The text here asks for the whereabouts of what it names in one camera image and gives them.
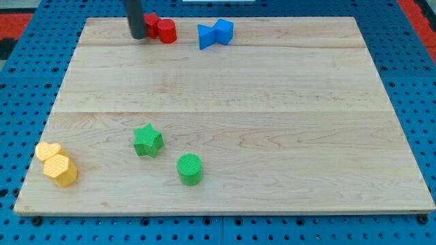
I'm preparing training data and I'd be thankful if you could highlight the red star block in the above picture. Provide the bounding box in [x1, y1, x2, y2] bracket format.
[144, 12, 161, 39]

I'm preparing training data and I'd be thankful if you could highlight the green star block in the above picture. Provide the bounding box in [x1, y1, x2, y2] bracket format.
[133, 123, 164, 158]

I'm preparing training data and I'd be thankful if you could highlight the green cylinder block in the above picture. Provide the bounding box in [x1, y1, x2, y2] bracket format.
[176, 153, 203, 186]

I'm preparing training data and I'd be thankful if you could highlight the wooden board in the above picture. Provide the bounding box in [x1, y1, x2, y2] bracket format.
[14, 17, 435, 216]

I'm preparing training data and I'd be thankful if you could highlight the blue triangle block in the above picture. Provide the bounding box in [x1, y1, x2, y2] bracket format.
[198, 24, 216, 50]

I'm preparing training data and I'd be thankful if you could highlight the blue cube block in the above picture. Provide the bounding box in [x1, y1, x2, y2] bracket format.
[213, 18, 234, 45]

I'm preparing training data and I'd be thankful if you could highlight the red cylinder block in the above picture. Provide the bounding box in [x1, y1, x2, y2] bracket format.
[157, 19, 177, 44]

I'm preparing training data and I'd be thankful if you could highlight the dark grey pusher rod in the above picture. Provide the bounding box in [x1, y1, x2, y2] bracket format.
[123, 0, 147, 39]

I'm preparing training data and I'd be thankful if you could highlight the yellow hexagon block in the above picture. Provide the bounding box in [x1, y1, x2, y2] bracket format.
[43, 154, 78, 188]

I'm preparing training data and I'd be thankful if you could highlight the yellow heart block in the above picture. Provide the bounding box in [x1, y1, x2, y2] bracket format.
[35, 142, 68, 163]

